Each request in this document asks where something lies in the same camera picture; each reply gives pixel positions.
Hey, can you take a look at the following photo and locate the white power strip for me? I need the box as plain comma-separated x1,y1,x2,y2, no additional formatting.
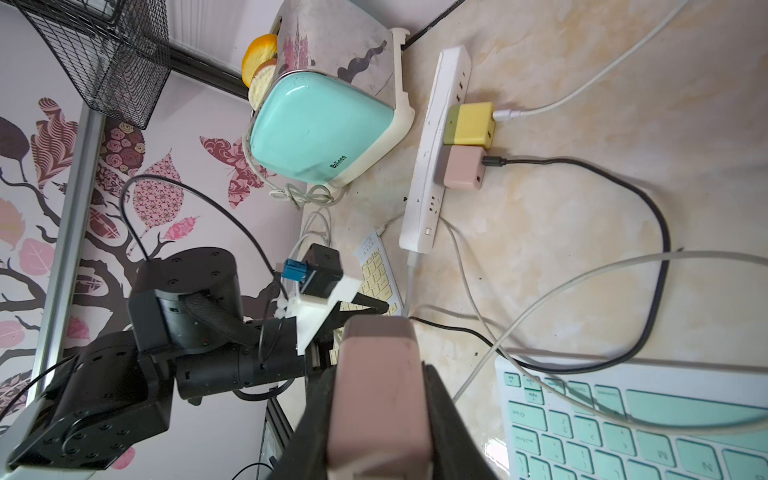
399,45,472,255

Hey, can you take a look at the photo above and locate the mint green toaster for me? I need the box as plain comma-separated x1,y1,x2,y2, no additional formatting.
243,1,415,189

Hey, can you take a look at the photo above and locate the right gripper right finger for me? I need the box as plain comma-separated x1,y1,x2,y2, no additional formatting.
422,363,497,480

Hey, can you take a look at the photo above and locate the yellow charger adapter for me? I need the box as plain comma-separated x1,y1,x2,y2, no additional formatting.
443,102,496,150

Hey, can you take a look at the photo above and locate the white charging cable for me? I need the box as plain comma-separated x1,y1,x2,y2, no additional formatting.
491,0,691,121

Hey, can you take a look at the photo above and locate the black charging cable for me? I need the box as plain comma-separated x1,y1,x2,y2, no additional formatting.
410,154,672,376

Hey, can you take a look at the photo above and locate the black wire basket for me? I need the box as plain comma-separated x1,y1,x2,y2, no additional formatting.
11,0,171,129

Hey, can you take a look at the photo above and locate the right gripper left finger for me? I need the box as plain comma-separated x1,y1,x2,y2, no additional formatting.
269,366,337,480

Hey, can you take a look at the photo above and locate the yellow wireless keyboard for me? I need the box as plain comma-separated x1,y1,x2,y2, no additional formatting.
354,232,403,316

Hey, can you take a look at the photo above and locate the yellow bread slice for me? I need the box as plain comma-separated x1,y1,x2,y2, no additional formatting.
241,34,278,87

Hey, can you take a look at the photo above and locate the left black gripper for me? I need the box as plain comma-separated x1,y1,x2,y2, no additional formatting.
295,293,390,378

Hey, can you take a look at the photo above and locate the green wireless keyboard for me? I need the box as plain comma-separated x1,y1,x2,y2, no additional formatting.
494,358,767,479

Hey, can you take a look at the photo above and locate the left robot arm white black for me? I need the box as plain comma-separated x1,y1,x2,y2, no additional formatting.
1,244,390,479

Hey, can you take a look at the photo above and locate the pink charger adapter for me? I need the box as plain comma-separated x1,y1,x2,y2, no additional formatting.
326,315,433,479
443,145,486,191

